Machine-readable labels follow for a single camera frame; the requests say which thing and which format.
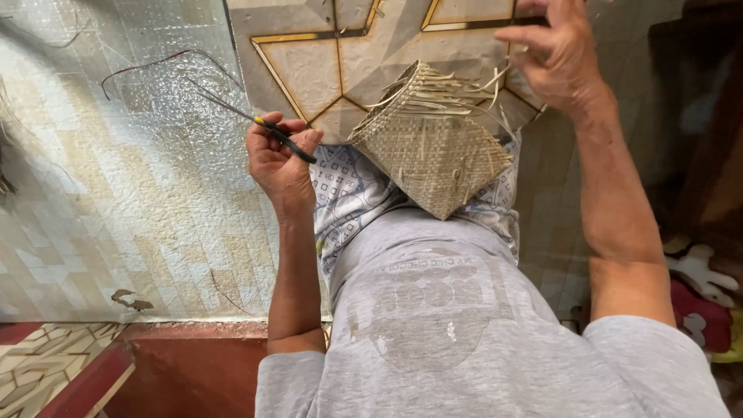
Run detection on thin dark straw strand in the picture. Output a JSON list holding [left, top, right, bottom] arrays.
[[209, 268, 251, 317]]

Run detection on person's right hand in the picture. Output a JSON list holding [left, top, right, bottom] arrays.
[[495, 0, 610, 120]]

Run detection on person's left hand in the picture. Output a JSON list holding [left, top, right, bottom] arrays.
[[246, 111, 325, 217]]

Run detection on dark wooden furniture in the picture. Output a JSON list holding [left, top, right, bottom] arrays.
[[647, 0, 743, 245]]

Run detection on black yellow long-nose pliers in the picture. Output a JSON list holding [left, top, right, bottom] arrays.
[[186, 78, 319, 165]]

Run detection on pale patterned shorts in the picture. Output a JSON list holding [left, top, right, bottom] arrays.
[[308, 130, 523, 291]]

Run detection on beige textured floor mat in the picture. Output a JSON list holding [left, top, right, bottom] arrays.
[[0, 0, 688, 324]]

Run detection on woven straw basket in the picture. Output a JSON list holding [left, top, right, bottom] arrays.
[[347, 55, 517, 222]]

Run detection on grey printed t-shirt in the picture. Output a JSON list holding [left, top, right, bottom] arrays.
[[254, 206, 732, 418]]

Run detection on thin red black wire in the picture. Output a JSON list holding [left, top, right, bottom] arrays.
[[101, 48, 245, 101]]

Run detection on red white patterned cloth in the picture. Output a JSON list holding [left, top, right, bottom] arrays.
[[664, 235, 743, 364]]

